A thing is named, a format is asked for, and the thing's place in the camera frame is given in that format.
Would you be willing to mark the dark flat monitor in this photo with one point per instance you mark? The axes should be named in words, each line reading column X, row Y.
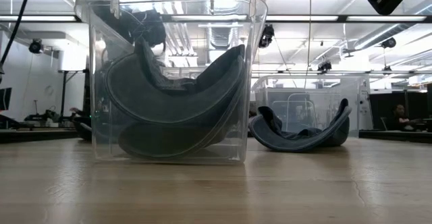
column 5, row 99

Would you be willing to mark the black metal stand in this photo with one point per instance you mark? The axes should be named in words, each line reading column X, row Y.
column 64, row 92

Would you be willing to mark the person's hand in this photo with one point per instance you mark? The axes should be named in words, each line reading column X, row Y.
column 76, row 110

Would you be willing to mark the black workbench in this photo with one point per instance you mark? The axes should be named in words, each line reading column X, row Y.
column 395, row 136
column 33, row 135

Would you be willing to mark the black mounted camera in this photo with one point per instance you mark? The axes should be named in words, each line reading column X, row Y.
column 36, row 46
column 266, row 35
column 324, row 66
column 389, row 42

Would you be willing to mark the person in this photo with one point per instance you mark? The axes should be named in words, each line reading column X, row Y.
column 401, row 117

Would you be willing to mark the clear plastic bin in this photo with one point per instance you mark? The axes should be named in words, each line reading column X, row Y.
column 251, row 99
column 351, row 96

